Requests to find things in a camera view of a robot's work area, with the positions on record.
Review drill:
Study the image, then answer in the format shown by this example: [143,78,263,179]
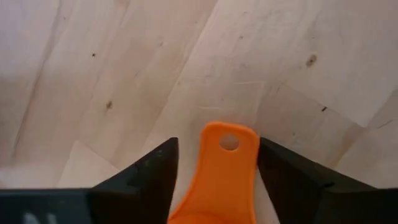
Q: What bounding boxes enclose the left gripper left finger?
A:
[0,136,180,224]

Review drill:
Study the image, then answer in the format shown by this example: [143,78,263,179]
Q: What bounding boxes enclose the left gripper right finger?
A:
[257,136,398,224]

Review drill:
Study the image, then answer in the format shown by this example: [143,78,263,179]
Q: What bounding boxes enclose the orange measuring cup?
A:
[167,121,261,224]

